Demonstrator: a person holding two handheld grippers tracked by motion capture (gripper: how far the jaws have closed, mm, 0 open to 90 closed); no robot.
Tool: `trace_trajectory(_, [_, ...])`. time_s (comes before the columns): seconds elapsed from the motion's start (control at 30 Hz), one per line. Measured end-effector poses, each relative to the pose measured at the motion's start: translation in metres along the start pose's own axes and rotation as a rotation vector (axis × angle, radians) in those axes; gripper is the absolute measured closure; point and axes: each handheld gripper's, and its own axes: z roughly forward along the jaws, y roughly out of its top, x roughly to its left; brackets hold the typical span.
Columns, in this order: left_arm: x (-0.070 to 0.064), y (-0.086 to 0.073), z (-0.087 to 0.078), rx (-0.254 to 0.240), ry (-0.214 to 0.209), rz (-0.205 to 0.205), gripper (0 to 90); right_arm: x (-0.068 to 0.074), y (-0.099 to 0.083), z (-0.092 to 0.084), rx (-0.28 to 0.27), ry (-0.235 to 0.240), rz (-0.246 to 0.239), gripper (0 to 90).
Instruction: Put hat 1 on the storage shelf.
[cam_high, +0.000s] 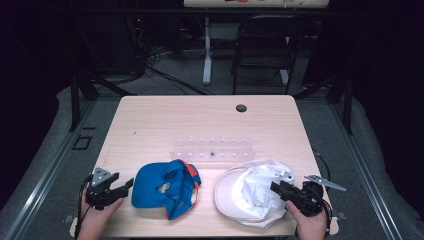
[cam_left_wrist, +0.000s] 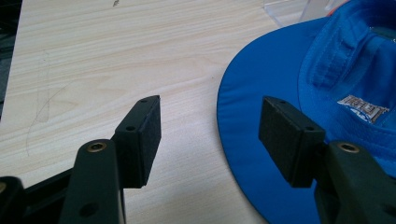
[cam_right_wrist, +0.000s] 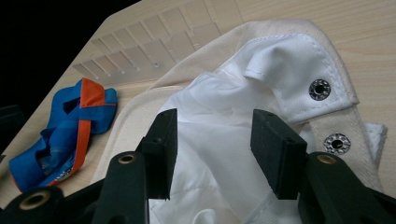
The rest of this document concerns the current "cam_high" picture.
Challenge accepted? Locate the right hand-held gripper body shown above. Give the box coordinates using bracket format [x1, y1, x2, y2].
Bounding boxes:
[283, 174, 348, 218]

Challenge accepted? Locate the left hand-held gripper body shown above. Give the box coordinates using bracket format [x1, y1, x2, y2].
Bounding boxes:
[85, 166, 125, 211]

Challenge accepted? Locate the blue cap with orange strap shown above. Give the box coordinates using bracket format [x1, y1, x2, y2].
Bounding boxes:
[131, 158, 203, 221]

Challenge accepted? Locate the white cap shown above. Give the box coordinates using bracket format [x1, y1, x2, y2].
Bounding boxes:
[213, 158, 298, 230]

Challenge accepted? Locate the person's right hand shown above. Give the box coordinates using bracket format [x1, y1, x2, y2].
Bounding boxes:
[285, 199, 329, 240]

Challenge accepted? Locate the person's left hand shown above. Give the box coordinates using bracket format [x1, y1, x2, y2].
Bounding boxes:
[77, 188, 125, 240]

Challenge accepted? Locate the clear plastic rack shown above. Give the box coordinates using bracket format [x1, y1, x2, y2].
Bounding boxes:
[169, 134, 257, 164]

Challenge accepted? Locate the black metal stand pole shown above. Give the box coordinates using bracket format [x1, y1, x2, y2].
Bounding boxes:
[68, 64, 138, 133]

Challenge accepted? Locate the black metal stand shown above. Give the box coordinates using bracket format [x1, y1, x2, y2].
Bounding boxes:
[292, 69, 355, 136]

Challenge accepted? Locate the black folding chair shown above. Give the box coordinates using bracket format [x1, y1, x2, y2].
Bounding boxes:
[231, 14, 310, 96]

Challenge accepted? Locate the white desk leg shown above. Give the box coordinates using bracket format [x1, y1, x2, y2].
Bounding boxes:
[202, 16, 215, 86]

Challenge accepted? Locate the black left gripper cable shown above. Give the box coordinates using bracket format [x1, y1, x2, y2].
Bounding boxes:
[74, 173, 95, 240]

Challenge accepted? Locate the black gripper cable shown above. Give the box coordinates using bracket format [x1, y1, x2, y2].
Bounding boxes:
[312, 149, 335, 234]
[74, 173, 95, 240]

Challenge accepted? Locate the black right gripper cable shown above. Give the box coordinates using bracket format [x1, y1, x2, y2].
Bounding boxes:
[312, 149, 335, 234]

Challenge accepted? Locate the aluminium floor rail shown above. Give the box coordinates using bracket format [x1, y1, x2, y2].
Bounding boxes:
[3, 99, 98, 240]
[328, 101, 406, 240]

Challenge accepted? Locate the bundle of floor cables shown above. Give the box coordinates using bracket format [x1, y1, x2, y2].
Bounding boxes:
[141, 44, 215, 96]

